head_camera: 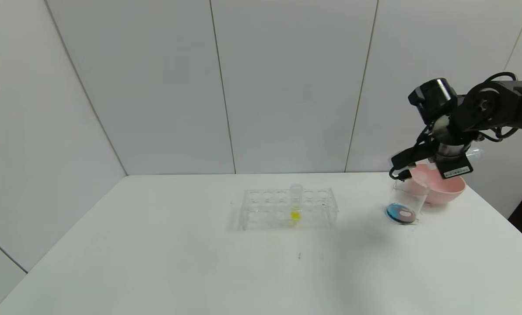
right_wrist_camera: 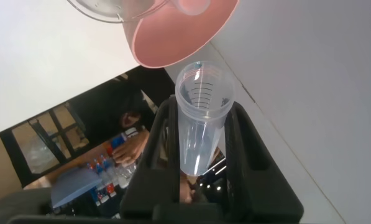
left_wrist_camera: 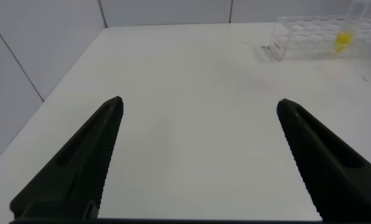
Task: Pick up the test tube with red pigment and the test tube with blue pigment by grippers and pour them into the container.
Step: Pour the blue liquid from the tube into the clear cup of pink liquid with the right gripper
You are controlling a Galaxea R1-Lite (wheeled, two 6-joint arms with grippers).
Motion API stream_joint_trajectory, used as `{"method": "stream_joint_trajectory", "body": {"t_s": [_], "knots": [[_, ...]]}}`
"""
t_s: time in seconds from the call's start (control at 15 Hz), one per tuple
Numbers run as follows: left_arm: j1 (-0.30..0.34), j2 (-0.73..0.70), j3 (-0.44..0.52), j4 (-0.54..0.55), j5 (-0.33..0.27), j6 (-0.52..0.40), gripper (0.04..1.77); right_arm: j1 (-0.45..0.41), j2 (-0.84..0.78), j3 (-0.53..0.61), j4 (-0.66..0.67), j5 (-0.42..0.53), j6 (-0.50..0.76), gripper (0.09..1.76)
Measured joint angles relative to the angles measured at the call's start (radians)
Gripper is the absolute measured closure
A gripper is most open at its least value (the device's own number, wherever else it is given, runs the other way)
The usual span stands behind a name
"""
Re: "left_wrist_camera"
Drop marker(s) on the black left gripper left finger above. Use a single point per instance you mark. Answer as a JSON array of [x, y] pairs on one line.
[[76, 174]]

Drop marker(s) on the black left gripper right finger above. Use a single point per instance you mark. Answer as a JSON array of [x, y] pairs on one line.
[[334, 174]]

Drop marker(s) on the test tube with yellow pigment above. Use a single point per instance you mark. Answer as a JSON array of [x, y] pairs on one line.
[[343, 40]]

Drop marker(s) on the clear acrylic test tube rack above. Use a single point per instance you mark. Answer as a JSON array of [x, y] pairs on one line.
[[309, 37]]

